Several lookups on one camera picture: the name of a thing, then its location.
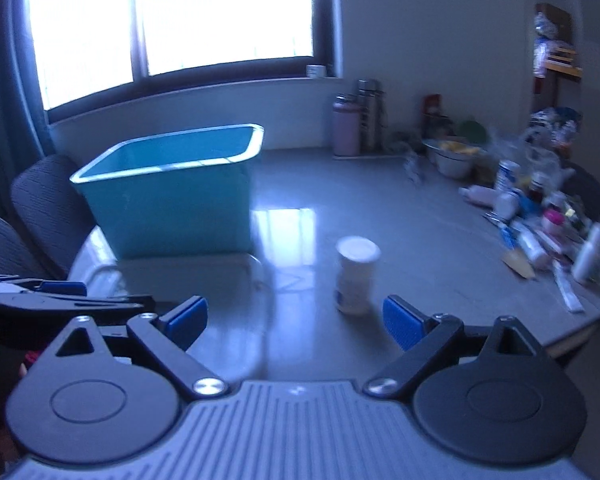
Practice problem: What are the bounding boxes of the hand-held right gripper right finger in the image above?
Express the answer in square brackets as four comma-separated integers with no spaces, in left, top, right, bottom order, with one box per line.
[364,296,546,399]

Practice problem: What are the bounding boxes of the pink-capped bottle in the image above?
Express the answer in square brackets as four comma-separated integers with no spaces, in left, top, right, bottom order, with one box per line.
[540,209,567,235]

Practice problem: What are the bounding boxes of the wooden wall shelf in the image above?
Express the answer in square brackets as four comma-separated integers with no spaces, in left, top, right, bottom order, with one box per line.
[532,2,583,81]

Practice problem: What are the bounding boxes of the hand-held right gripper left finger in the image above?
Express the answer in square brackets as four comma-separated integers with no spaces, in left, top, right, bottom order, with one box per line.
[55,296,229,401]

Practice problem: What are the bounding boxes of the tall white bottle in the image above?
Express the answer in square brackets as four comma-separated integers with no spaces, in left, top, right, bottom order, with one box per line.
[571,222,600,282]

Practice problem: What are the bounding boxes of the small white jar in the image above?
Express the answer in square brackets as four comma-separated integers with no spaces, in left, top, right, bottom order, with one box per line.
[494,194,520,220]

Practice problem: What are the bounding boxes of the steel thermos bottle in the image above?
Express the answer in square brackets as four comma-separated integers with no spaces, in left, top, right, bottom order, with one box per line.
[357,79,385,153]

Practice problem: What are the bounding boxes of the white cylindrical jar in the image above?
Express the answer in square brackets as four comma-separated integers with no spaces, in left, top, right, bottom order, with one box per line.
[334,236,382,316]

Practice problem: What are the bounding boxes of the green round object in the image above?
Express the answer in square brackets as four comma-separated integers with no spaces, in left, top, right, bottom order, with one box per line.
[460,119,487,143]

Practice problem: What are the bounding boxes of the window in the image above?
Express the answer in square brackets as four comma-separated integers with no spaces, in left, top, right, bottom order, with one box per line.
[22,0,341,123]

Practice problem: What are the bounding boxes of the white bowl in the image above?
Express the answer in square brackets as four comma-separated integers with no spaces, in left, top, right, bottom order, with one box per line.
[422,139,483,179]

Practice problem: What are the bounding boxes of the white sachet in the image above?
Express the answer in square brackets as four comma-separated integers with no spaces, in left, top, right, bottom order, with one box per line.
[552,265,586,313]

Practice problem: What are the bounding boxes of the pink thermos bottle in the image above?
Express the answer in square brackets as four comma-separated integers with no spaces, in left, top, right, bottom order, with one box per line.
[331,94,362,157]

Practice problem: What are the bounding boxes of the teal plastic bin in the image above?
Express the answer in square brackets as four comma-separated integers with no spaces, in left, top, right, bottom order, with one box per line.
[70,122,265,260]

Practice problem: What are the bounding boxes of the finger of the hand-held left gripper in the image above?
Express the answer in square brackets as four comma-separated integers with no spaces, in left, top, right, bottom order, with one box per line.
[0,292,156,317]
[0,274,88,297]

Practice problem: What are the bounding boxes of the grey desktop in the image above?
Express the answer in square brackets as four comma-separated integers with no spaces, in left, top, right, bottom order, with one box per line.
[67,147,600,386]

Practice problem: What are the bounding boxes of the white bottle with blue label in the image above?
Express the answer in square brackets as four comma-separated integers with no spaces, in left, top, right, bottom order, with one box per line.
[496,160,521,193]

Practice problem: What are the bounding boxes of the clear plastic bags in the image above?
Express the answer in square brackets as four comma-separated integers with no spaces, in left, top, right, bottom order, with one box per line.
[522,107,583,161]

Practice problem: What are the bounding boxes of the grey fabric chair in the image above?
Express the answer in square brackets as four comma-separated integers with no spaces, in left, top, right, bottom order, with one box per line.
[10,154,98,276]
[0,216,56,281]

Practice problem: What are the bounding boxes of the white tube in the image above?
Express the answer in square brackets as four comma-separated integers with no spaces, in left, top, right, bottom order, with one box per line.
[512,225,551,270]

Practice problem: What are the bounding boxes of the red-lidded jar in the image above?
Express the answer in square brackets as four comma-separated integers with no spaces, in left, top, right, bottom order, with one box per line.
[422,94,444,138]

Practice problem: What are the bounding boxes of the yellow fruit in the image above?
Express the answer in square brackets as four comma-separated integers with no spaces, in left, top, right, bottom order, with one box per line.
[437,141,481,156]

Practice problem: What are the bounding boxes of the dark chair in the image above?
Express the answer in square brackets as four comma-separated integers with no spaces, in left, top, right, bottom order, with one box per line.
[562,162,600,223]

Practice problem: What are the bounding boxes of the white squeeze bottle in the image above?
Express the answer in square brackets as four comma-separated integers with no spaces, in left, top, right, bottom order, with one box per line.
[458,186,501,207]

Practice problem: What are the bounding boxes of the dark teal curtain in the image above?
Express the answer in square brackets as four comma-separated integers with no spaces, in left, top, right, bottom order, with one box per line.
[0,0,51,221]

